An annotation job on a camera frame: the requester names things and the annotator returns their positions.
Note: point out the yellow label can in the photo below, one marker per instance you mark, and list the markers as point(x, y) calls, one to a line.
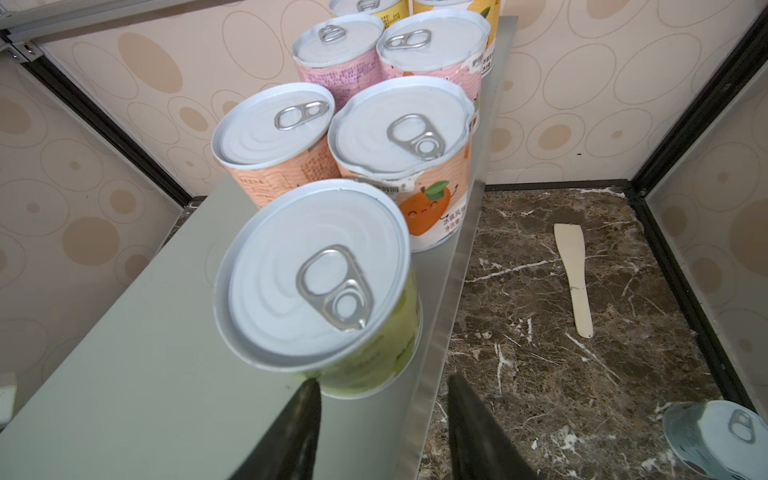
point(388, 11)

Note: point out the brown label can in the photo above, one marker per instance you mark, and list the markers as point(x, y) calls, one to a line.
point(276, 141)

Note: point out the red label can front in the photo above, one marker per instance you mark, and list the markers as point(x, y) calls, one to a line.
point(411, 138)

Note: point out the pink label can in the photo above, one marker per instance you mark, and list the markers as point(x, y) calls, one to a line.
point(448, 44)
point(340, 54)

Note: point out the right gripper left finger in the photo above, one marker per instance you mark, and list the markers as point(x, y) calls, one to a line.
point(288, 448)

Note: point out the wooden spatula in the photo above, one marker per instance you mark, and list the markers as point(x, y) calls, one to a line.
point(570, 243)

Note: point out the green label can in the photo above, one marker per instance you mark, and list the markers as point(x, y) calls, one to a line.
point(320, 283)

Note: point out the grey metal cabinet box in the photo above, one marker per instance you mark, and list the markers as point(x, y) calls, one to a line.
point(153, 392)

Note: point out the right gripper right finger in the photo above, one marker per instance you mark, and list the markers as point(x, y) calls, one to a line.
point(479, 447)

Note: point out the teal label can right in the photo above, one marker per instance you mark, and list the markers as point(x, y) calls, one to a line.
point(717, 439)

